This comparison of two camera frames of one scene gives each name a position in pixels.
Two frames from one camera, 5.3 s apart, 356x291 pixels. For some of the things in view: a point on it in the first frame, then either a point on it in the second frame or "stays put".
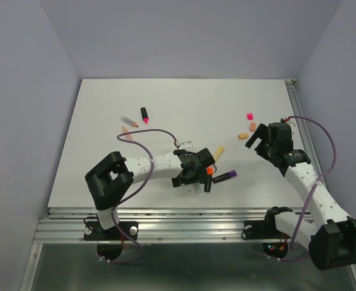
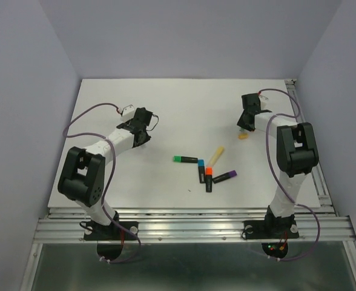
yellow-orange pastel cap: [243, 136] stays put
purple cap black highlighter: [224, 176] stays put
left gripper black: [200, 176] -> [148, 138]
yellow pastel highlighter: [219, 151] stays put
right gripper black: [262, 131] -> [242, 123]
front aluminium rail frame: [155, 226] stays put
